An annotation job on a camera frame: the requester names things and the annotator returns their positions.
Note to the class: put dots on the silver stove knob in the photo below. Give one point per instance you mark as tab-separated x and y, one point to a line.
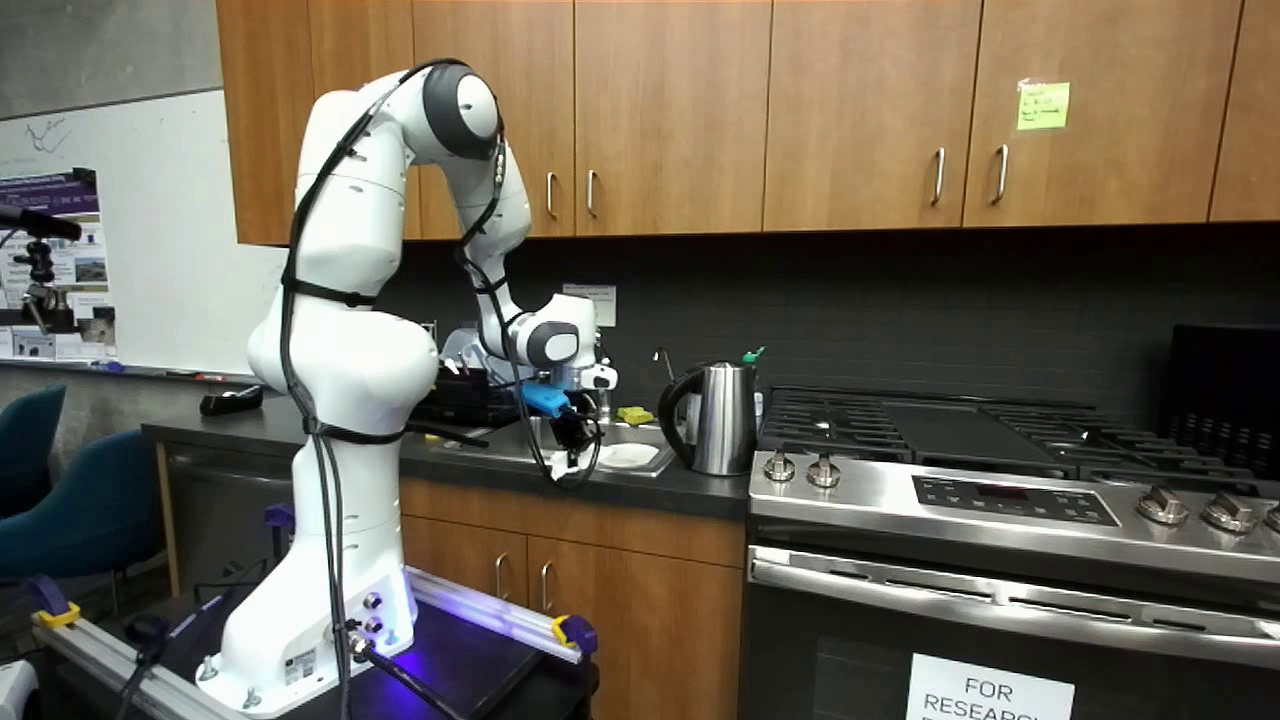
1162	506
781	471
1230	514
826	471
1272	523

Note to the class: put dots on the white whiteboard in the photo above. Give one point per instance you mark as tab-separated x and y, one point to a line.
174	243

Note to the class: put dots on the black robot cart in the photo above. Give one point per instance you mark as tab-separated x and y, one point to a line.
464	661

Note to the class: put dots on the yellow clamp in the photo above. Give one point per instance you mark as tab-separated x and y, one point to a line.
59	617
562	628

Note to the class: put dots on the green tipped dish brush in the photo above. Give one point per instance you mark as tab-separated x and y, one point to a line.
754	357

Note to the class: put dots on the white plate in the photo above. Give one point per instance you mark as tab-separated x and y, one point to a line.
629	458

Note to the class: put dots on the white wall outlet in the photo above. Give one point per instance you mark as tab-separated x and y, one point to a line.
601	305

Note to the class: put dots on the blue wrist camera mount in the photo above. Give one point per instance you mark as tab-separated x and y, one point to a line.
546	397

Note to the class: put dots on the small black device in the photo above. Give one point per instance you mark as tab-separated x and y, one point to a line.
233	397

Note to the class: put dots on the black box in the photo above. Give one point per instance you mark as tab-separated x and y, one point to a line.
464	397

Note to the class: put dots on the white paper sign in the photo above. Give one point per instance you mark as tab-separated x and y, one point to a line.
986	690

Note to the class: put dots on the narrow wooden base cabinet door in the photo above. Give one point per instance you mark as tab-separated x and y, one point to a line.
463	542

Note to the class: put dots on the yellow sponge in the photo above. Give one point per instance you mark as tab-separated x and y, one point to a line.
636	418

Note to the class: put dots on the wide wooden base cabinet door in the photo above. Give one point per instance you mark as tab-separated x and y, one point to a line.
640	625

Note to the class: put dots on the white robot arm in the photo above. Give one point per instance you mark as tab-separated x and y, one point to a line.
341	363

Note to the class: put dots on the stainless steel electric kettle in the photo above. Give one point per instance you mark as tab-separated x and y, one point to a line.
723	423

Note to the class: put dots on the stainless steel sink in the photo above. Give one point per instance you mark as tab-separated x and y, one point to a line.
660	466

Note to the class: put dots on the stainless steel gas range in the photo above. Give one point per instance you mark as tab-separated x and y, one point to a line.
1012	563

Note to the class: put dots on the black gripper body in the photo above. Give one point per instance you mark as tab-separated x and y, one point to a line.
574	423

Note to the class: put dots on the grey dishwasher front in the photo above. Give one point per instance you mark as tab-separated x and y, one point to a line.
215	514

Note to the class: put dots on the yellow sticky note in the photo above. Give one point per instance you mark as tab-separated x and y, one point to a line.
1040	104

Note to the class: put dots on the printed poster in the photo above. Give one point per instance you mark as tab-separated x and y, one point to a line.
74	193

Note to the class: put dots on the teal chair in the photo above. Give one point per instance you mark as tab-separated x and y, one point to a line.
92	514
27	444

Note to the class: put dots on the wooden wall cabinet door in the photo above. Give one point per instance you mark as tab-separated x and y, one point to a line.
666	104
1253	104
1133	146
867	104
263	104
535	81

